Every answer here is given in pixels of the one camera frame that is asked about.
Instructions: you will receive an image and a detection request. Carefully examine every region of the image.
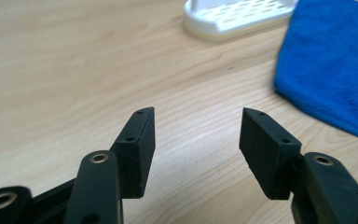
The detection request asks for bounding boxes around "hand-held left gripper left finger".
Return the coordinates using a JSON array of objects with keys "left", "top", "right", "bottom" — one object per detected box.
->
[{"left": 109, "top": 106, "right": 157, "bottom": 200}]

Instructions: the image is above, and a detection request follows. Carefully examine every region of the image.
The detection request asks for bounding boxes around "blue cloth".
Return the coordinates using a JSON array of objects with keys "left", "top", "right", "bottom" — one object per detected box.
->
[{"left": 273, "top": 0, "right": 358, "bottom": 144}]

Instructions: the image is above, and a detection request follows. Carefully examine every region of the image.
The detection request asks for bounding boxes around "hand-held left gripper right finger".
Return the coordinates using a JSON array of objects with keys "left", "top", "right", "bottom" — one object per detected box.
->
[{"left": 239, "top": 107, "right": 303, "bottom": 201}]

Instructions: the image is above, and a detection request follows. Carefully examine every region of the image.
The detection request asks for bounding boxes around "white slotted plastic tray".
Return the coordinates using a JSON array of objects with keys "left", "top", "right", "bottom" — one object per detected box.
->
[{"left": 183, "top": 0, "right": 300, "bottom": 41}]

